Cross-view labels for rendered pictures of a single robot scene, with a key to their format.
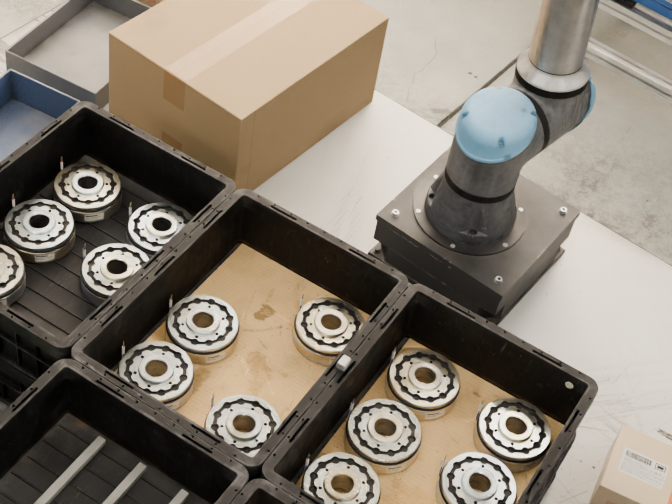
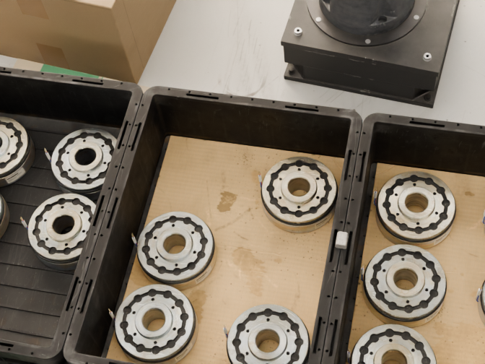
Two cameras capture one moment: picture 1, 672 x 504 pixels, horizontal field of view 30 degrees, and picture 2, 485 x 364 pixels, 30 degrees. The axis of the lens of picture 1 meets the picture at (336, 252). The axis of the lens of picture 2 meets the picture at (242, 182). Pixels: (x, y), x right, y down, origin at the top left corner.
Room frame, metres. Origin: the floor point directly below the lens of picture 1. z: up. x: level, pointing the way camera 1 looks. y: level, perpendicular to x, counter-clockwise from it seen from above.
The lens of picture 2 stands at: (0.57, 0.09, 1.93)
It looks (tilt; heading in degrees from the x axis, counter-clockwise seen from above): 60 degrees down; 357
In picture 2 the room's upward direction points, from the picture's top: 10 degrees counter-clockwise
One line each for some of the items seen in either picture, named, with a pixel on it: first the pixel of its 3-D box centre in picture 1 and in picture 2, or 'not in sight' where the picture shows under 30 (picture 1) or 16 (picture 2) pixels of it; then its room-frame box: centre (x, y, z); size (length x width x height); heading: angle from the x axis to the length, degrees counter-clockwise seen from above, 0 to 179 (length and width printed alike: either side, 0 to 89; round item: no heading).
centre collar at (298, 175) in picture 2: (331, 322); (299, 187); (1.15, -0.01, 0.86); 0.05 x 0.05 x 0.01
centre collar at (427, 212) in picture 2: (424, 376); (416, 203); (1.09, -0.16, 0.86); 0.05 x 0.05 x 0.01
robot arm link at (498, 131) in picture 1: (494, 138); not in sight; (1.49, -0.21, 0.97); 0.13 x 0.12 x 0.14; 144
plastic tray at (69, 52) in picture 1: (94, 45); not in sight; (1.82, 0.52, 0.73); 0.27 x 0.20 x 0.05; 160
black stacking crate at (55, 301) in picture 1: (75, 243); (11, 217); (1.21, 0.38, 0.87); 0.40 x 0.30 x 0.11; 156
